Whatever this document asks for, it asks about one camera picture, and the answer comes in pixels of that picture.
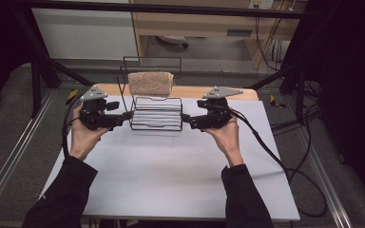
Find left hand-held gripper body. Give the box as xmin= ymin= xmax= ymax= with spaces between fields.
xmin=79 ymin=85 xmax=124 ymax=131

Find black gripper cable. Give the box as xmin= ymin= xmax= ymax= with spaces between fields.
xmin=229 ymin=108 xmax=328 ymax=219
xmin=62 ymin=94 xmax=87 ymax=160

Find white wall power outlet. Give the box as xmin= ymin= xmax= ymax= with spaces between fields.
xmin=248 ymin=0 xmax=276 ymax=10

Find person's left hand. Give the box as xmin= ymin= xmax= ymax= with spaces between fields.
xmin=69 ymin=104 xmax=111 ymax=162

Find beige fluffy towel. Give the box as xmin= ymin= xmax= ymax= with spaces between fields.
xmin=127 ymin=71 xmax=175 ymax=98

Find wooden desk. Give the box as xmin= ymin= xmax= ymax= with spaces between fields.
xmin=129 ymin=0 xmax=308 ymax=70

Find white cabinet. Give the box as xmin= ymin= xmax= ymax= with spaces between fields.
xmin=31 ymin=8 xmax=140 ymax=61

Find black frame crossbar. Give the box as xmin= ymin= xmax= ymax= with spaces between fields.
xmin=12 ymin=0 xmax=313 ymax=20

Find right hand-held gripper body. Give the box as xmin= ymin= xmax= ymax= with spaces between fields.
xmin=199 ymin=85 xmax=244 ymax=130

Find black wire rack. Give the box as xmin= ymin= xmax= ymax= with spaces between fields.
xmin=116 ymin=55 xmax=184 ymax=132

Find person's right hand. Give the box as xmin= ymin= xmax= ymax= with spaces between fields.
xmin=203 ymin=107 xmax=244 ymax=168

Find black floor cables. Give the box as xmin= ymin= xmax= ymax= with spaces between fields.
xmin=270 ymin=81 xmax=322 ymax=134

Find aluminium rail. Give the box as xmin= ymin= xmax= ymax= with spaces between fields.
xmin=0 ymin=89 xmax=57 ymax=217
xmin=298 ymin=126 xmax=354 ymax=228

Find hanging black cables bundle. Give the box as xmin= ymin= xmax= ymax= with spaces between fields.
xmin=254 ymin=15 xmax=287 ymax=72

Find office chair base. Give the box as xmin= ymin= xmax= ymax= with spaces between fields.
xmin=155 ymin=34 xmax=190 ymax=49

